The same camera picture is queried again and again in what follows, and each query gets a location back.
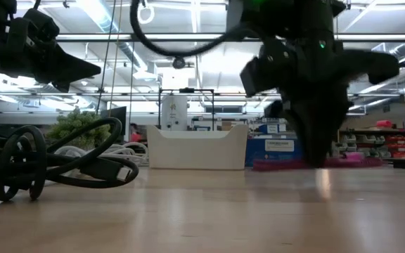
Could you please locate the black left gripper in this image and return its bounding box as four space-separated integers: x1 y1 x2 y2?
0 0 102 93

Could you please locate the round black ceiling camera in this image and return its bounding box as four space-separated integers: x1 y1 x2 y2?
172 56 187 70

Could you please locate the person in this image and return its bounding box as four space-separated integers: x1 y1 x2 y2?
129 122 144 143

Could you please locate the thin yellow hanging cable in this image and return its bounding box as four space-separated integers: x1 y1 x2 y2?
108 0 124 113

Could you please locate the white USB-C cable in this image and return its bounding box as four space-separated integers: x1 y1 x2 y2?
53 145 88 158
98 141 150 167

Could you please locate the white plastic bin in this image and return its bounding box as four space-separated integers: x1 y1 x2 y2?
146 124 250 171

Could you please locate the shelf with red bins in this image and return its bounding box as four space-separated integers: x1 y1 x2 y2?
336 128 405 161

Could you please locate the green potted plant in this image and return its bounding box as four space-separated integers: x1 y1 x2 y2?
46 106 112 150

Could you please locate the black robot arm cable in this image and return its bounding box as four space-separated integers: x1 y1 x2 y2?
129 0 259 58

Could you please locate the blue box with white label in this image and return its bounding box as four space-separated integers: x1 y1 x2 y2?
245 136 304 167

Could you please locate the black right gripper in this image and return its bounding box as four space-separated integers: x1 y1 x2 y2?
239 34 400 169

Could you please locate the pink USB-C cable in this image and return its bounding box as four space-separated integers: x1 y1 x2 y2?
252 152 383 172

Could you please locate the black monitor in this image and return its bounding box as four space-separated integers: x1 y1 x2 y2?
100 105 128 142

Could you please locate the white cylindrical tank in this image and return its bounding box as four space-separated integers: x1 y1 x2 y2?
160 95 189 132

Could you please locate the black metal frame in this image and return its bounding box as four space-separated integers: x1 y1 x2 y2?
157 87 216 132

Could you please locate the white hanging ring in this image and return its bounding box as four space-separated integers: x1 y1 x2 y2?
136 2 155 25

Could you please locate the thin black hanging cable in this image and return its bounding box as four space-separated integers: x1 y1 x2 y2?
95 0 117 114

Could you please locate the black USB-C cable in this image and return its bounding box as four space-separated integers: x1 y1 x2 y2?
0 117 140 203

